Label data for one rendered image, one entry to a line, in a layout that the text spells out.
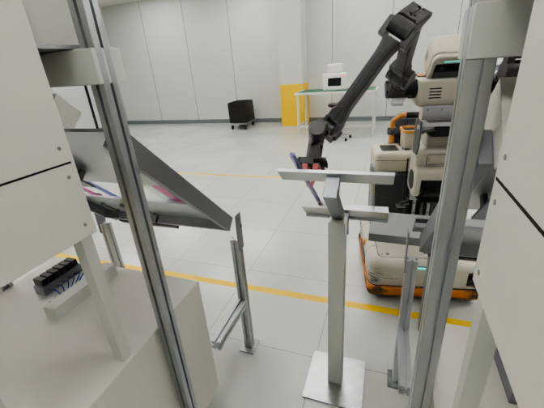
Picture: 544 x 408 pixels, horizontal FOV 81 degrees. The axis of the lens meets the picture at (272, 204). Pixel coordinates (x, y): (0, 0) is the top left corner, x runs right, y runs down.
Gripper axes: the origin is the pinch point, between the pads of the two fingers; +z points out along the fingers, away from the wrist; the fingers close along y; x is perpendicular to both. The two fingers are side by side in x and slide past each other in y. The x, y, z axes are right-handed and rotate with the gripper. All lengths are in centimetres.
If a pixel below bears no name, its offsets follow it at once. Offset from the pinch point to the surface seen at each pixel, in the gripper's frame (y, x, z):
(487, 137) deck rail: 41, -51, 10
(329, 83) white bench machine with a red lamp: -95, 393, -351
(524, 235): 40, -66, 29
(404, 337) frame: 36, 41, 46
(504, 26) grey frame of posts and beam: 40, -64, 1
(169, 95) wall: -554, 496, -427
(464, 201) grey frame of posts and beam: 39, -46, 19
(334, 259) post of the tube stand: 9.9, 13.4, 23.5
